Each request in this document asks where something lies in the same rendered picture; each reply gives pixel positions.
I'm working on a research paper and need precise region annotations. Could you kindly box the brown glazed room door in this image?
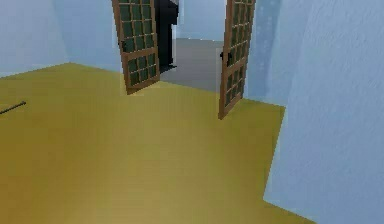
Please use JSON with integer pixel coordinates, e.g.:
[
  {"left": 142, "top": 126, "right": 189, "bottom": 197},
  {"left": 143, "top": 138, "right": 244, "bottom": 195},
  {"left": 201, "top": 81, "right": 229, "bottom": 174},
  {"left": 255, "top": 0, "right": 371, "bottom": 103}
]
[
  {"left": 217, "top": 0, "right": 257, "bottom": 121},
  {"left": 111, "top": 0, "right": 161, "bottom": 96}
]

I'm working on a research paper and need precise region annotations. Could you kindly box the tall black cabinet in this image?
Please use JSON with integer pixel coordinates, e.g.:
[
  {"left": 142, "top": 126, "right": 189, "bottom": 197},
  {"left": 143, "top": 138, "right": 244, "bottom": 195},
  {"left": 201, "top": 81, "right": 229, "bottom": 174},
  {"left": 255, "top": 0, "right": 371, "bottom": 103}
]
[{"left": 154, "top": 0, "right": 180, "bottom": 74}]

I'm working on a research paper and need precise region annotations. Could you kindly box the thin black rod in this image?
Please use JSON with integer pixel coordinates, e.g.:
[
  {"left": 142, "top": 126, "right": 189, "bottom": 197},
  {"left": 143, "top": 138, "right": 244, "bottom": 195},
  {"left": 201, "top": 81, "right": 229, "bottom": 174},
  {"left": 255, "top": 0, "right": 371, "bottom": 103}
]
[{"left": 0, "top": 101, "right": 27, "bottom": 116}]

